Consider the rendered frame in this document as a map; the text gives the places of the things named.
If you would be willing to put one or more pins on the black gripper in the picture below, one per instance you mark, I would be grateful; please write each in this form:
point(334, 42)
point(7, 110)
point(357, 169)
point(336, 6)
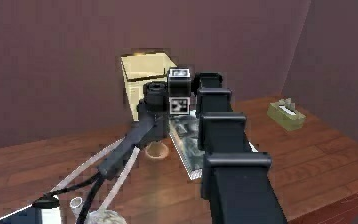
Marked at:
point(155, 100)

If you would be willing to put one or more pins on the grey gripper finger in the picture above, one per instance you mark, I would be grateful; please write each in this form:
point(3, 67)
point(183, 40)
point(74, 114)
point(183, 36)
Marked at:
point(83, 168)

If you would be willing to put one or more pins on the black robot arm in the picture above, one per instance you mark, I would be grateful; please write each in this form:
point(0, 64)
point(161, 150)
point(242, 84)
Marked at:
point(235, 186)

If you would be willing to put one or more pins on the small white cylinder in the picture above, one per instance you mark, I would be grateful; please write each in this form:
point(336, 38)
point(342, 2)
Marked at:
point(76, 204)

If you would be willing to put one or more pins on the grey mottled ball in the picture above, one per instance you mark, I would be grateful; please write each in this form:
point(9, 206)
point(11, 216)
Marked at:
point(108, 218)

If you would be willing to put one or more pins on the grey mottled flat board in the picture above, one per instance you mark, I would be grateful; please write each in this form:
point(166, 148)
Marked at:
point(187, 141)

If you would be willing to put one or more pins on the dark blue flat object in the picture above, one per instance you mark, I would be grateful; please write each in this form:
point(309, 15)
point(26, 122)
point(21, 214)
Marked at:
point(17, 217)

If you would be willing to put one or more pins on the olive green tissue box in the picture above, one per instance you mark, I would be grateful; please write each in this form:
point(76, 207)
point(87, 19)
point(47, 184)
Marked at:
point(287, 116)

